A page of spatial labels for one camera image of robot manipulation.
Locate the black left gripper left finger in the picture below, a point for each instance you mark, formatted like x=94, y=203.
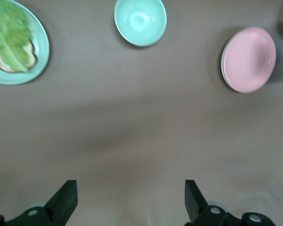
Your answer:
x=63, y=204

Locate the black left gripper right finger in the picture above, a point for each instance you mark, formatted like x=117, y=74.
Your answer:
x=195, y=207

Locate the pink plate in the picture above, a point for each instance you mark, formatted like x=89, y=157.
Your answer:
x=250, y=60

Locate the brown table cover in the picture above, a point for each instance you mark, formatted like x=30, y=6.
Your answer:
x=132, y=129

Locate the toasted bread slice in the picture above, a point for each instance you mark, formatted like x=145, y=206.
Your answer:
x=30, y=58

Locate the green plate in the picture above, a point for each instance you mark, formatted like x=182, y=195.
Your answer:
x=40, y=47

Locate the green lettuce leaf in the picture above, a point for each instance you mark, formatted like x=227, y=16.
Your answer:
x=9, y=35

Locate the green bowl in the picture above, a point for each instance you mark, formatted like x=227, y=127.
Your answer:
x=140, y=22

